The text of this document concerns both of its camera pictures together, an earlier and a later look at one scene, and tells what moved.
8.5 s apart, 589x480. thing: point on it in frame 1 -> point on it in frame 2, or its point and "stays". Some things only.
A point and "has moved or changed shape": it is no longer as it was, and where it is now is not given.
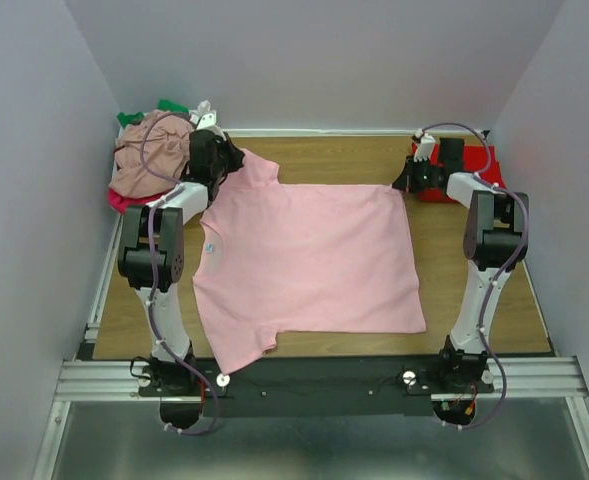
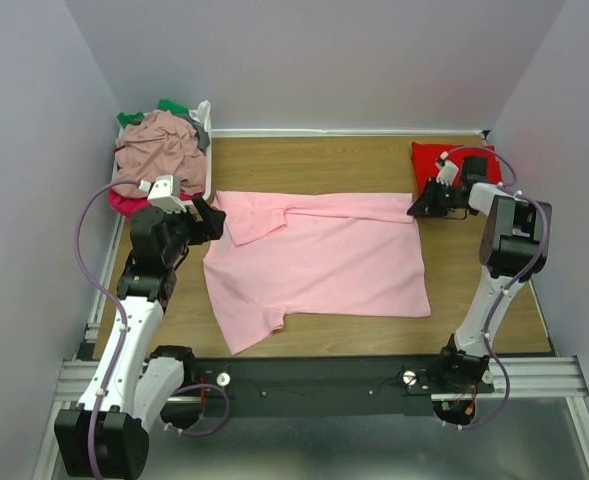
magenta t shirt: [122, 203] stays
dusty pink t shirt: [167, 151] stays
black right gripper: [405, 179] -> [424, 205]
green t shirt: [134, 118] stays
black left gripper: [235, 154] -> [211, 226]
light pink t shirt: [273, 257] has moved or changed shape
